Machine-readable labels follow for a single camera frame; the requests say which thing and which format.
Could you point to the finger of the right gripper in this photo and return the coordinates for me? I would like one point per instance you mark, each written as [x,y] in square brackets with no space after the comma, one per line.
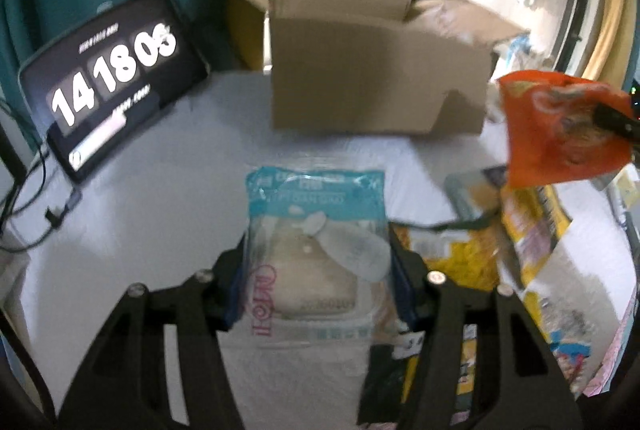
[607,118]

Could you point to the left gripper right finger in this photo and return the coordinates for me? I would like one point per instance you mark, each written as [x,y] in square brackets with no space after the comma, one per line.
[518,384]

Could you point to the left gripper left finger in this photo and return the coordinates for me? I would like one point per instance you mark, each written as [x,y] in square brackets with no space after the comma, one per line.
[121,382]

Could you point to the orange snack bag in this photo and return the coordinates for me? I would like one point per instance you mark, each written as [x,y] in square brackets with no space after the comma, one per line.
[551,135]

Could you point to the yellow black snack pouch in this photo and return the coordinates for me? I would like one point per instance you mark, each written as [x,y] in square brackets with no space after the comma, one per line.
[535,221]

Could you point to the dark blue snack box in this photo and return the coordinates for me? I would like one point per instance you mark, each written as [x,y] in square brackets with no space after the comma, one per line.
[475,194]

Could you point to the yellow noodle snack bag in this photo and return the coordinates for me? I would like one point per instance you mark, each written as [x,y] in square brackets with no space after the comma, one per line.
[469,258]

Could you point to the clear blue-top snack pack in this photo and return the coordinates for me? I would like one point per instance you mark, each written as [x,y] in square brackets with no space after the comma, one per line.
[317,256]

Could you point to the brown cardboard box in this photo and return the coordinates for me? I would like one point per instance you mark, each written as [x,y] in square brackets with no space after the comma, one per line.
[396,67]

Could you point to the tablet showing clock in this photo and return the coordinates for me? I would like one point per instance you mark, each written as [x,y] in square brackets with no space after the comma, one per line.
[90,89]

